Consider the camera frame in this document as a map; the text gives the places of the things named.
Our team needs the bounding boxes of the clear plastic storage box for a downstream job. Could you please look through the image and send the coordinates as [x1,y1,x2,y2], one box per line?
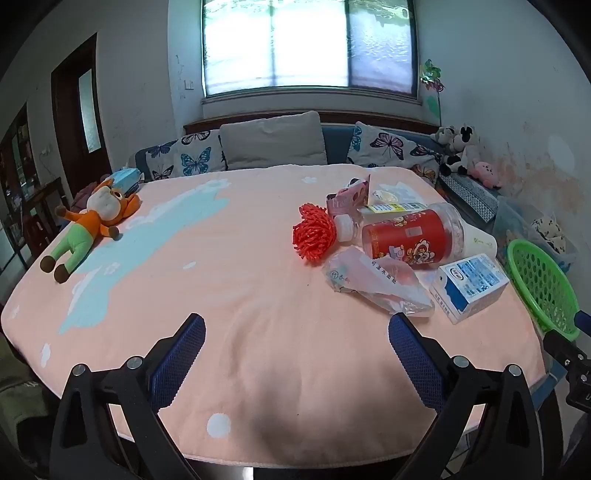
[492,196,578,273]

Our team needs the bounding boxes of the colourful pinwheel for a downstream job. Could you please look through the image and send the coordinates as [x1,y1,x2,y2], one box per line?
[418,59,446,116]

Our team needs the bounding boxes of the yellow green drink box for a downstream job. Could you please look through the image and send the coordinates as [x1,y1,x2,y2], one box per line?
[359,202,428,217]

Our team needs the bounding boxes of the blue white patterned cushion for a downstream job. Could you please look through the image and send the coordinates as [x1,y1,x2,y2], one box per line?
[438,173,499,224]

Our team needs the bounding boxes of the grey pillow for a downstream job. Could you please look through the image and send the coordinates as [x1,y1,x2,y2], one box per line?
[218,111,328,171]

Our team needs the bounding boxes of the butterfly print pillow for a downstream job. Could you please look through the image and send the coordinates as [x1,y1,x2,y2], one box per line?
[145,129,227,182]
[347,121,444,185]

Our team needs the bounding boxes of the pink plush toy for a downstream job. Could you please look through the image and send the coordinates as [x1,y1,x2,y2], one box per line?
[468,161,503,189]

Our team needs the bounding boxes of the white paper cup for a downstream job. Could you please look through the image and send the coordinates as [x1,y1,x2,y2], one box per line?
[462,222,498,257]

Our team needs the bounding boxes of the window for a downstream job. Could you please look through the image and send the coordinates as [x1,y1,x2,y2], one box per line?
[201,0,419,100]

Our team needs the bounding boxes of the purple clothes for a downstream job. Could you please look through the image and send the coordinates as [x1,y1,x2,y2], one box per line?
[69,182,102,214]

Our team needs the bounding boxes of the blue sofa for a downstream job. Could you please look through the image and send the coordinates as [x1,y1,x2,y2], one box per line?
[129,124,499,222]

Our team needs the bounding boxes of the green plastic basket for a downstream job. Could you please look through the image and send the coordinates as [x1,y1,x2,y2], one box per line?
[507,239,581,342]

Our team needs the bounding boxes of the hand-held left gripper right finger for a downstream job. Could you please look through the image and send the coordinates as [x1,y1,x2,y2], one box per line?
[388,313,550,480]

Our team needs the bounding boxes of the dark wooden shelf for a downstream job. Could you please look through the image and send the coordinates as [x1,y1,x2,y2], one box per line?
[0,104,65,273]

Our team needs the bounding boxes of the pink wrapper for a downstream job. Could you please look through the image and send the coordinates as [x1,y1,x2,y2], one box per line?
[325,175,371,215]

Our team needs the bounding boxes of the cream printed cloth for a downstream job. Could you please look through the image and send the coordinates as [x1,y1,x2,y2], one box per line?
[531,216,571,254]

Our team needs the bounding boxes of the orange plush toy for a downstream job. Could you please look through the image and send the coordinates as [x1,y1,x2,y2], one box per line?
[40,179,141,284]

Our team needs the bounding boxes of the blue and white milk carton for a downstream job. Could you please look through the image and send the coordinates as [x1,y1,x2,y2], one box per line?
[429,253,511,325]

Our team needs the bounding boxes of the blue tissue pack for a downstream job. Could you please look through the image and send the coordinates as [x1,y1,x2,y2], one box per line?
[102,167,143,195]

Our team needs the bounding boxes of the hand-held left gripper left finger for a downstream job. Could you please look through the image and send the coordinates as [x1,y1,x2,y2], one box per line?
[48,313,207,480]

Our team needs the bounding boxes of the black and white cow plush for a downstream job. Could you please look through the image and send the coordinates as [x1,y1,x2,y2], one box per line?
[438,124,481,177]

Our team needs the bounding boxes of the clear plastic bag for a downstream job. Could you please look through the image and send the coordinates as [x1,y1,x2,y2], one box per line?
[323,246,435,318]

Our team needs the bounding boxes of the plastic bottle with red label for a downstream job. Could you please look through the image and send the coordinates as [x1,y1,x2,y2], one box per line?
[333,203,465,270]

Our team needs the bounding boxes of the clear plastic wrapper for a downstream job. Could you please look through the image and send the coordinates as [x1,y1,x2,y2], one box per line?
[369,181,419,205]

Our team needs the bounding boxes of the red foam net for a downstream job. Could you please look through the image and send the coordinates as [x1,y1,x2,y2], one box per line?
[292,203,338,266]

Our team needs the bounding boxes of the brown door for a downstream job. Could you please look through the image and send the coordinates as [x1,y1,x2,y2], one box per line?
[51,32,114,199]

